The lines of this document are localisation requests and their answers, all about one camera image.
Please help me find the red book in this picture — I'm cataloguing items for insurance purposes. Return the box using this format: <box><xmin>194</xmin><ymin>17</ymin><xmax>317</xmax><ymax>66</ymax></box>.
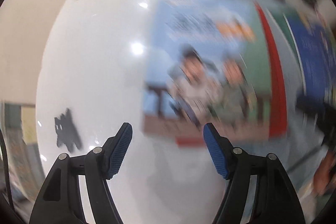
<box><xmin>176</xmin><ymin>1</ymin><xmax>287</xmax><ymax>148</ymax></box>

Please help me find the light blue cartoon figures book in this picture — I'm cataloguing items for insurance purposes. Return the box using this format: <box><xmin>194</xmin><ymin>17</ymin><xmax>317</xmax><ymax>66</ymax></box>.
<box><xmin>143</xmin><ymin>0</ymin><xmax>273</xmax><ymax>140</ymax></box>

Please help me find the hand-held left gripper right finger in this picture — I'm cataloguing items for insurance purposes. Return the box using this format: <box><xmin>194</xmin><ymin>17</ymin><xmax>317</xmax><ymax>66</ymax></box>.
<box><xmin>203</xmin><ymin>122</ymin><xmax>306</xmax><ymax>224</ymax></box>

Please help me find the black cat sticker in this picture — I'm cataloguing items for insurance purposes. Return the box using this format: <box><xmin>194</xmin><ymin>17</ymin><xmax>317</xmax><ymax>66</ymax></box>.
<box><xmin>54</xmin><ymin>108</ymin><xmax>82</xmax><ymax>153</ymax></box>

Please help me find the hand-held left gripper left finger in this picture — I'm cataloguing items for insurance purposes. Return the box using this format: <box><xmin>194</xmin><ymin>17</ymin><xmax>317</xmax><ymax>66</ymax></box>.
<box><xmin>29</xmin><ymin>122</ymin><xmax>133</xmax><ymax>224</ymax></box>

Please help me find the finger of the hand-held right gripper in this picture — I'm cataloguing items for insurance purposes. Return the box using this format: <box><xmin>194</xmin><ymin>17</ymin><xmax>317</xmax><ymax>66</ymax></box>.
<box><xmin>296</xmin><ymin>96</ymin><xmax>328</xmax><ymax>119</ymax></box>

